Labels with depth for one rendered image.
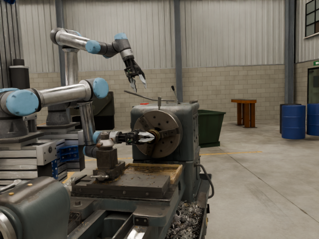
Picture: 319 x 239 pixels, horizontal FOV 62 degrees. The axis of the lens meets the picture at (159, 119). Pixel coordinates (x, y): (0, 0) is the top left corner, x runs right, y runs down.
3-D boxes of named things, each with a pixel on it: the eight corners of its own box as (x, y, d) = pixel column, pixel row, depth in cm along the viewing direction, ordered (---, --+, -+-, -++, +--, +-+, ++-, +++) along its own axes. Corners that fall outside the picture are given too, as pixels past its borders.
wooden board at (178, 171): (127, 169, 173) (127, 162, 173) (182, 170, 164) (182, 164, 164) (107, 184, 144) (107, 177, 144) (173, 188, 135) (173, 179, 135)
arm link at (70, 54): (58, 108, 189) (55, 28, 183) (75, 106, 202) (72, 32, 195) (70, 108, 183) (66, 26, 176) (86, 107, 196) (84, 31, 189)
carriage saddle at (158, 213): (88, 191, 135) (88, 179, 135) (179, 196, 124) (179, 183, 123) (51, 218, 106) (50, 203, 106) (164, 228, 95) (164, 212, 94)
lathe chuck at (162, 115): (136, 151, 187) (138, 107, 184) (180, 157, 180) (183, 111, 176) (131, 155, 179) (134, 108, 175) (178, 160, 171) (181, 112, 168)
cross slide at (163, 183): (86, 180, 133) (86, 171, 132) (171, 184, 122) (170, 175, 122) (67, 193, 117) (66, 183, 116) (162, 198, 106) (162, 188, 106)
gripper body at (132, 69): (126, 78, 159) (119, 59, 159) (131, 79, 167) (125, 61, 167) (138, 73, 157) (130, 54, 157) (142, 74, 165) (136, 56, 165)
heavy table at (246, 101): (230, 123, 1106) (230, 99, 1097) (241, 123, 1108) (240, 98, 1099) (245, 128, 946) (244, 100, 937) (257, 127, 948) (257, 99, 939)
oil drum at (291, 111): (277, 136, 759) (277, 105, 750) (297, 135, 762) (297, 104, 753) (288, 140, 700) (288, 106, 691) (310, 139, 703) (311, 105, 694)
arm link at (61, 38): (42, 23, 172) (96, 37, 149) (56, 26, 182) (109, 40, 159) (40, 41, 175) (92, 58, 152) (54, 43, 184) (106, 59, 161)
